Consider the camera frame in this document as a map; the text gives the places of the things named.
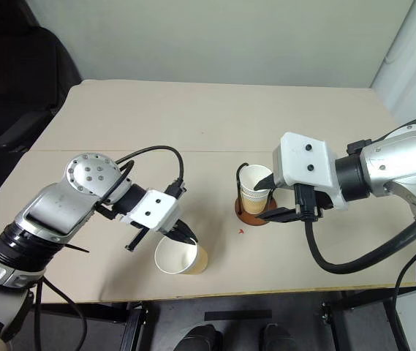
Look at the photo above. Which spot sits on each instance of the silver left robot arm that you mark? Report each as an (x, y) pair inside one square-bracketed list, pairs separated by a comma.
[(57, 208)]

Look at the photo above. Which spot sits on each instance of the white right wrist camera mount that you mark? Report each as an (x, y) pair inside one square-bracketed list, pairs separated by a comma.
[(302, 161)]

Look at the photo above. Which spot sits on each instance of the black tape strip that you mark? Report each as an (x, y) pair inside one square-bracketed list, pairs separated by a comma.
[(237, 314)]

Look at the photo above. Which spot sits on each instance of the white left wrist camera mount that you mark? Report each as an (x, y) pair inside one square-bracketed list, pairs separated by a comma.
[(153, 210)]

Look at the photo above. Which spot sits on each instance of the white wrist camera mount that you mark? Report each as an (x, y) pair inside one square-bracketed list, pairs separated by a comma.
[(153, 210), (302, 161)]

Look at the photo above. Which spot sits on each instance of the black zip tie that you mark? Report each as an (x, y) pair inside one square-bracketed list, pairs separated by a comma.
[(78, 249)]

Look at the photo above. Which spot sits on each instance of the tan paper cup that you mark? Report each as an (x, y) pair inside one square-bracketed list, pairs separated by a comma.
[(253, 205), (174, 256), (252, 175)]

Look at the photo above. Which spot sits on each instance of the black table frame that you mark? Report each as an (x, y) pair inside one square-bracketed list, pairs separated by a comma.
[(136, 325)]

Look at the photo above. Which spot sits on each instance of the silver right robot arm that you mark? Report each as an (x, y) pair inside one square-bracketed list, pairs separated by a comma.
[(405, 157)]

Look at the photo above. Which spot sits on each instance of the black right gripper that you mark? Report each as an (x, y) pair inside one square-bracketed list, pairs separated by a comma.
[(307, 202)]

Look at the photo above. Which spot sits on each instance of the dark rounded shape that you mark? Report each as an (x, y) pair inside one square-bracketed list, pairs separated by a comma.
[(202, 338), (277, 338)]

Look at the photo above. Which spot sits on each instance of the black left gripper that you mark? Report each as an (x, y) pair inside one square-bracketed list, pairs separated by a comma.
[(169, 228)]

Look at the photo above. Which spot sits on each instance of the black office chair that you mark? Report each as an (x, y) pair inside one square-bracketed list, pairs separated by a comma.
[(17, 73)]

